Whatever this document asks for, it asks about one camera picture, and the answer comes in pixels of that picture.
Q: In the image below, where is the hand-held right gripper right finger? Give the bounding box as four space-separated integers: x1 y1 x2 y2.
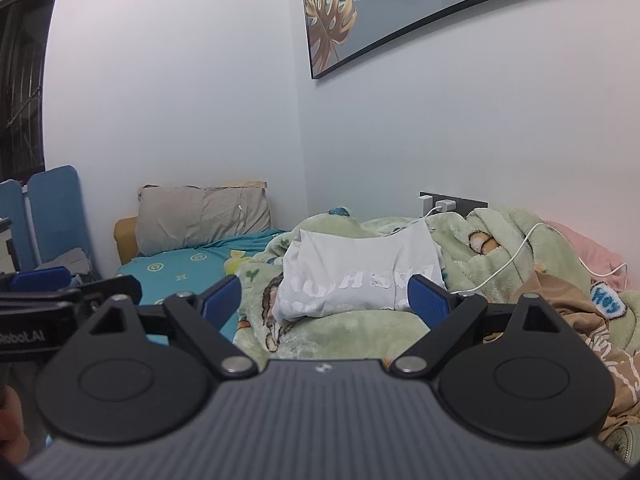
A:
391 274 563 377

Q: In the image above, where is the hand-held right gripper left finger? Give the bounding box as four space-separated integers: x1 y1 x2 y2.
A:
89 275 260 379

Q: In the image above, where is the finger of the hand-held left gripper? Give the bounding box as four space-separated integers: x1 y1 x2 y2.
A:
0 266 82 307
74 276 143 313

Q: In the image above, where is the white t-shirt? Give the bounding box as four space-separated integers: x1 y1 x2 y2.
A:
274 220 446 322

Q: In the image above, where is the person's left forearm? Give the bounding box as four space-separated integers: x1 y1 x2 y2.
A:
0 387 23 461

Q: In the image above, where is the grey cloth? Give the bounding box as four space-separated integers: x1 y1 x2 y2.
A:
34 247 97 282

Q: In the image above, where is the yellow cushion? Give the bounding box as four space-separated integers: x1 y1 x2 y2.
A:
114 216 142 266

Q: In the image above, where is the teal printed bed sheet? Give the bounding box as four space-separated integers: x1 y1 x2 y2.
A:
116 230 291 343

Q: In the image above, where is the blue padded folding chair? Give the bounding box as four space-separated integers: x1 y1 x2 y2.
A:
0 165 100 276

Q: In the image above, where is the grey pillow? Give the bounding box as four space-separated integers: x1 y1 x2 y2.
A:
135 185 273 256

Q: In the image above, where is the green printed fleece blanket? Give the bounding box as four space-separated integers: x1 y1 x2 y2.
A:
232 205 640 466

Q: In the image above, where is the beige pillow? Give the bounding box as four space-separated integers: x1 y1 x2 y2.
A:
142 179 268 195

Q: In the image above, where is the brown printed cloth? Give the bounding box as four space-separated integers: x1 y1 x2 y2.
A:
482 270 640 432

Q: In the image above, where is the pink cloth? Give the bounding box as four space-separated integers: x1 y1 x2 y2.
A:
542 220 639 292

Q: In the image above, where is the dark barred window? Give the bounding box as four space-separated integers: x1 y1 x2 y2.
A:
0 0 63 183

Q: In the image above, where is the black wall socket plate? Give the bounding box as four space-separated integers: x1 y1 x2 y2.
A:
419 191 488 219

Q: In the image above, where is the white charging cable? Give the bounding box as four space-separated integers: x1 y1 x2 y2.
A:
444 222 629 296

